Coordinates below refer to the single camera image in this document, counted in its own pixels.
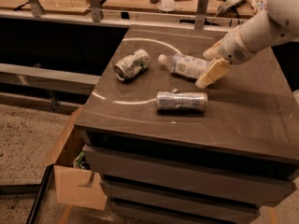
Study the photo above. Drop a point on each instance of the white round dish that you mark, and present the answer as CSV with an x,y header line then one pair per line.
x,y
167,5

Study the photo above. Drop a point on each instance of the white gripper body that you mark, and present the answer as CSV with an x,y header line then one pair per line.
x,y
233,48

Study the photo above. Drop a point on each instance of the metal bracket post left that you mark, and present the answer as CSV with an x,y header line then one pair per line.
x,y
36,8

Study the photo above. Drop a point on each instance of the clear plastic water bottle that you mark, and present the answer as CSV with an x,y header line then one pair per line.
x,y
184,65

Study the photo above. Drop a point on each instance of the crushed green 7up can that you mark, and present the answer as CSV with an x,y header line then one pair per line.
x,y
132,65

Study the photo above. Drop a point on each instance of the metal bracket post right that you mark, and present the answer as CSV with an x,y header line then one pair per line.
x,y
200,15

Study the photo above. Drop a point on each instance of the metal bracket post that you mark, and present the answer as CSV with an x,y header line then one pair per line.
x,y
96,10
36,8
200,15

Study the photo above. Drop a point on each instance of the colourful snack packet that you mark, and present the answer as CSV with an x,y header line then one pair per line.
x,y
259,5

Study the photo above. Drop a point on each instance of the metal bracket post middle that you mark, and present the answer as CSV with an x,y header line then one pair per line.
x,y
96,10

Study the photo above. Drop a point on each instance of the grey drawer cabinet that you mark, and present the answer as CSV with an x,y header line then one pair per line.
x,y
219,166

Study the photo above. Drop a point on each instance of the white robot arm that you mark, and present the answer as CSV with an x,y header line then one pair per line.
x,y
275,25

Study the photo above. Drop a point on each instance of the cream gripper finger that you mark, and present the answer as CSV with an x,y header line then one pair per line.
x,y
213,52
216,69

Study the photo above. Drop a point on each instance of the tall silver energy drink can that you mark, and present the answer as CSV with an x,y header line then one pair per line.
x,y
167,100

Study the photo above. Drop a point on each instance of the brown cardboard box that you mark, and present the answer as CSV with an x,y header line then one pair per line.
x,y
73,185

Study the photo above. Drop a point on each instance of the grey handheld tool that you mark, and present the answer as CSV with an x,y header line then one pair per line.
x,y
228,4

